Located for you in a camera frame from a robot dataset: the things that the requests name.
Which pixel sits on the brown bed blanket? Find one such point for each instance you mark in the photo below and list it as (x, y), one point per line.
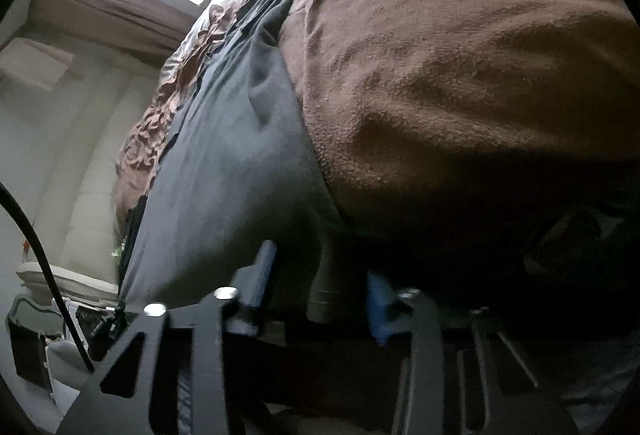
(468, 146)

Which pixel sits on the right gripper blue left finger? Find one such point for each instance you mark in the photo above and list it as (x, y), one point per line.
(251, 282)

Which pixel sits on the left pink curtain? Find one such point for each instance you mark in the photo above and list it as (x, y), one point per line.
(149, 30)

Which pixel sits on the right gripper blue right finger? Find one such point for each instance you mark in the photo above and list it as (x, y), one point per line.
(382, 310)

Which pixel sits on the dark grey t-shirt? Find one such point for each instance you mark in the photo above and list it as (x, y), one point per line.
(238, 170)

